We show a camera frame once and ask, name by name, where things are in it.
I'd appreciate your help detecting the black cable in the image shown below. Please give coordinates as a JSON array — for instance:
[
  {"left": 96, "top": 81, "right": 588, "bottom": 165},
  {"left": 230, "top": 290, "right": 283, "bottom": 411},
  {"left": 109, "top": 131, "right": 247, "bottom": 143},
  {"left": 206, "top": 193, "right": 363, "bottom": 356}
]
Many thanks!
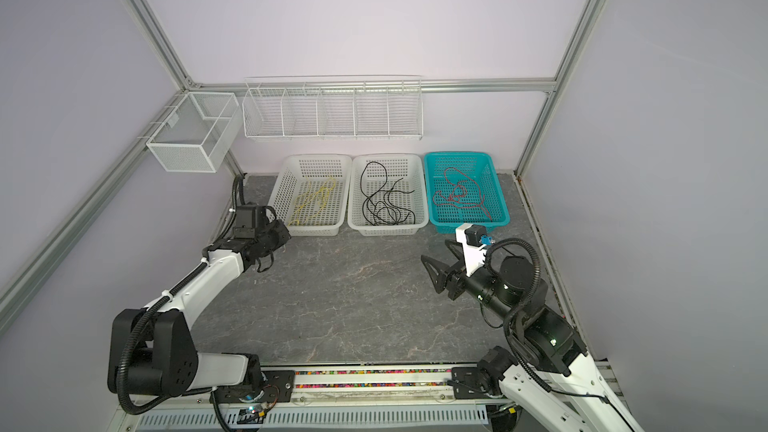
[{"left": 358, "top": 160, "right": 418, "bottom": 228}]

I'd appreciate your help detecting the middle white plastic basket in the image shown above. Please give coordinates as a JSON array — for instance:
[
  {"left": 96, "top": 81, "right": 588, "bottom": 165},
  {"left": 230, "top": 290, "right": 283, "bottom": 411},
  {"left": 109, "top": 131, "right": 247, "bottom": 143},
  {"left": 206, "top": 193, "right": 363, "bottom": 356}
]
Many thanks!
[{"left": 347, "top": 154, "right": 429, "bottom": 237}]

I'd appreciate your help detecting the white mesh wall box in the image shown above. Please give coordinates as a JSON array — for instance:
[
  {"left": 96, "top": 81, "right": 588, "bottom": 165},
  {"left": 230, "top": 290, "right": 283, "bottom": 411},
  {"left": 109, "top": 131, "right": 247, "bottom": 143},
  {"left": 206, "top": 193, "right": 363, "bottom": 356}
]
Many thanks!
[{"left": 147, "top": 92, "right": 243, "bottom": 173}]

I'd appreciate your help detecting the front aluminium rail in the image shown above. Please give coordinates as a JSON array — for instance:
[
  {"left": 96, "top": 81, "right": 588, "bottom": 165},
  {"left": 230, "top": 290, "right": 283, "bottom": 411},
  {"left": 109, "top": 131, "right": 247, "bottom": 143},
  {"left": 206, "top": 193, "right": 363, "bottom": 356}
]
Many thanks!
[{"left": 116, "top": 361, "right": 626, "bottom": 412}]

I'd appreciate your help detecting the long white wire rack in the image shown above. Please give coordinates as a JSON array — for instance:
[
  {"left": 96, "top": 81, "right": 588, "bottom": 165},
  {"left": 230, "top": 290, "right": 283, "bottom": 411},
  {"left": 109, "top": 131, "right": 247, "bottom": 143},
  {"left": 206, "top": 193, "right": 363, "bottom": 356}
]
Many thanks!
[{"left": 241, "top": 75, "right": 424, "bottom": 140}]

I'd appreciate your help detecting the white slotted cable duct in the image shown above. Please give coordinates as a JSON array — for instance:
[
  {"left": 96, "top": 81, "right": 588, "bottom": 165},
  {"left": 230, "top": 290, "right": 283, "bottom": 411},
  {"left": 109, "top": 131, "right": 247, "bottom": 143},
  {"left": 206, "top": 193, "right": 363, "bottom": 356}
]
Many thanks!
[{"left": 130, "top": 404, "right": 490, "bottom": 431}]

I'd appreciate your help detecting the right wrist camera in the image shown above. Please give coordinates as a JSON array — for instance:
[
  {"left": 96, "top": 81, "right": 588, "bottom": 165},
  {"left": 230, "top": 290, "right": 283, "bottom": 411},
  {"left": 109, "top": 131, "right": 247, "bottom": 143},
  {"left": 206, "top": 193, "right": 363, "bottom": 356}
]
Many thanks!
[{"left": 455, "top": 223, "right": 493, "bottom": 277}]

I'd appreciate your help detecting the left white plastic basket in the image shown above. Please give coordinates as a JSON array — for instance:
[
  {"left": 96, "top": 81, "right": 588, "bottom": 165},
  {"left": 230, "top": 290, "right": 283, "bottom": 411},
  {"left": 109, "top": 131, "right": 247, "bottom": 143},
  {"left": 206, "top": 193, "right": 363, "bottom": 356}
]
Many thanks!
[{"left": 268, "top": 154, "right": 352, "bottom": 237}]

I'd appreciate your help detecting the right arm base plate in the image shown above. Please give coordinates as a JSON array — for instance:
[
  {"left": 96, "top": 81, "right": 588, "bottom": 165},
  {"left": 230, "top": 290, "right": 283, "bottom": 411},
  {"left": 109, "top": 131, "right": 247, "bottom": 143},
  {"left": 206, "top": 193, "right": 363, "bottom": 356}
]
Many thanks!
[{"left": 447, "top": 366, "right": 504, "bottom": 399}]

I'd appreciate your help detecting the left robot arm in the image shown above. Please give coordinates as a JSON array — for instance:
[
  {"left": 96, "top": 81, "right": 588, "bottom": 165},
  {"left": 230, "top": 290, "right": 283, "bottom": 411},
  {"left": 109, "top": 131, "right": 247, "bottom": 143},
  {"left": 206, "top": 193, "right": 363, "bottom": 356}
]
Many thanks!
[{"left": 107, "top": 175, "right": 290, "bottom": 415}]

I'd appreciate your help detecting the teal plastic basket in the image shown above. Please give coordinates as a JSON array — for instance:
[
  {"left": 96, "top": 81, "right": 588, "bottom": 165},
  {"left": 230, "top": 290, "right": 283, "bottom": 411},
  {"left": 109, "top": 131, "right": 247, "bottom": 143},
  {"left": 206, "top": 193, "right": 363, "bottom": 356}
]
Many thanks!
[{"left": 424, "top": 152, "right": 510, "bottom": 234}]

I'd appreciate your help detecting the yellow cable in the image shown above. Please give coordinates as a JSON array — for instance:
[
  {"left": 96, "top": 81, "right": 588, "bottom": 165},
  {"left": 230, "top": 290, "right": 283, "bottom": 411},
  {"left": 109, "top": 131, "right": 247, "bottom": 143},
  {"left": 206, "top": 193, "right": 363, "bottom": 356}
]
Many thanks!
[{"left": 290, "top": 176, "right": 338, "bottom": 228}]

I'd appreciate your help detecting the white plastic basket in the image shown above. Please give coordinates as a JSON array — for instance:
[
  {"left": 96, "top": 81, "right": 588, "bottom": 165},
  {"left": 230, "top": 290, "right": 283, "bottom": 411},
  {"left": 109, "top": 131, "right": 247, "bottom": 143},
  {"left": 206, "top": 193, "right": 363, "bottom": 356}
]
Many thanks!
[
  {"left": 268, "top": 154, "right": 352, "bottom": 237},
  {"left": 347, "top": 154, "right": 429, "bottom": 237}
]

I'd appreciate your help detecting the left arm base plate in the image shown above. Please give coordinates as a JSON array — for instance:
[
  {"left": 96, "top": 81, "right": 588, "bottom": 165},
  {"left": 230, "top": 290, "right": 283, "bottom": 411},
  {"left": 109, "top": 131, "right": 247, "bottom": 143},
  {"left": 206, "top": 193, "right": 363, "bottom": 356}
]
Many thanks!
[{"left": 215, "top": 369, "right": 296, "bottom": 404}]

